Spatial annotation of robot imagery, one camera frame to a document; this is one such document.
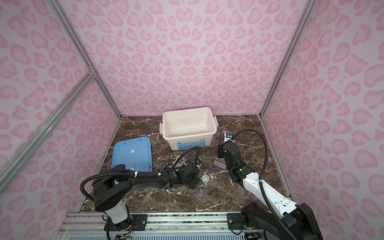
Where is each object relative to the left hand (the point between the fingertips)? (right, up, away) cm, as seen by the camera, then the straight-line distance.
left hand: (195, 173), depth 86 cm
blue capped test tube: (+8, +1, +5) cm, 9 cm away
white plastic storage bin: (-5, +26, +24) cm, 36 cm away
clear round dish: (+3, -10, -5) cm, 11 cm away
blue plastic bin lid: (-40, +9, +11) cm, 42 cm away
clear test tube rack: (+15, +5, +6) cm, 17 cm away
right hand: (+16, +20, -5) cm, 26 cm away
